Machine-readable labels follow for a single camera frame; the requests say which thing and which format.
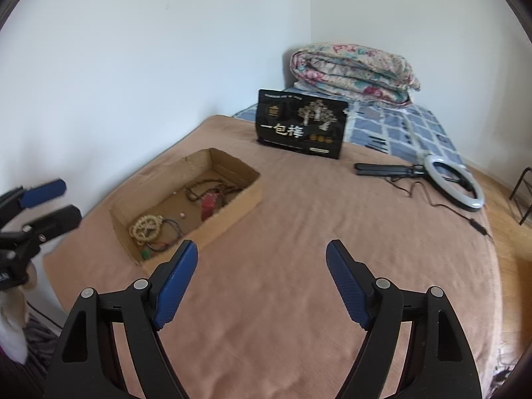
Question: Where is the cardboard box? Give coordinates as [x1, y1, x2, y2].
[110, 148, 262, 274]

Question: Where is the brown wooden bead necklace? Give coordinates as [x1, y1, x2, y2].
[183, 177, 246, 209]

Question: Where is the white ring light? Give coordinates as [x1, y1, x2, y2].
[423, 154, 485, 212]

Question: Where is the red item in box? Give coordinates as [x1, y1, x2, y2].
[201, 193, 219, 221]

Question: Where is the black power cable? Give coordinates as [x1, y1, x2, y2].
[388, 174, 493, 240]

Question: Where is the floral folded quilt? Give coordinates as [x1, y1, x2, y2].
[290, 42, 421, 107]

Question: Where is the blue checkered bedsheet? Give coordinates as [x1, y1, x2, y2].
[231, 84, 466, 167]

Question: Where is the black metal rack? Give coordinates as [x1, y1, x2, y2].
[509, 167, 532, 226]

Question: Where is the cream bead bracelet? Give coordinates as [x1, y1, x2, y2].
[129, 213, 164, 242]

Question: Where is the black snack bag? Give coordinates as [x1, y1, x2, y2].
[255, 89, 349, 160]

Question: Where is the blue bangle bracelet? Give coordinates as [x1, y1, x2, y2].
[147, 217, 184, 252]

